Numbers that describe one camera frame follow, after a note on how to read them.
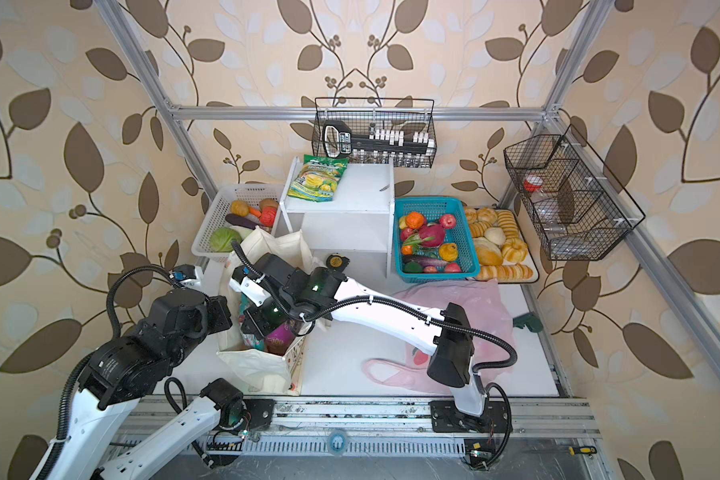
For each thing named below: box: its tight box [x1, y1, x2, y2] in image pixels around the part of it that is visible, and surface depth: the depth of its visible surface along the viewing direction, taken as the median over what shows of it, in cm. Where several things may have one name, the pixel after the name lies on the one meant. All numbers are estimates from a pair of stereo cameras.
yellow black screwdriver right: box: [568, 445, 597, 456], surface depth 71 cm
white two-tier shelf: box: [271, 157, 395, 278], surface depth 82 cm
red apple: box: [440, 214, 457, 229], surface depth 109 cm
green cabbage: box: [210, 227, 242, 253], surface depth 103 cm
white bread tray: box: [495, 209, 539, 284], surface depth 105 cm
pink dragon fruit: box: [419, 224, 445, 247], surface depth 105 cm
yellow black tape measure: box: [327, 253, 350, 270], surface depth 104 cm
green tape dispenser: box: [512, 312, 544, 333], surface depth 90 cm
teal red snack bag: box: [242, 334, 265, 351], surface depth 65 cm
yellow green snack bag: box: [287, 154, 348, 203], surface depth 80 cm
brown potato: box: [231, 200, 249, 217], surface depth 117 cm
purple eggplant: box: [225, 214, 260, 230], surface depth 114 cm
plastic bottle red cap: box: [523, 174, 567, 234], surface depth 81 cm
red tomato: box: [259, 207, 277, 228], surface depth 110 cm
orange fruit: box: [405, 211, 425, 229], surface depth 107 cm
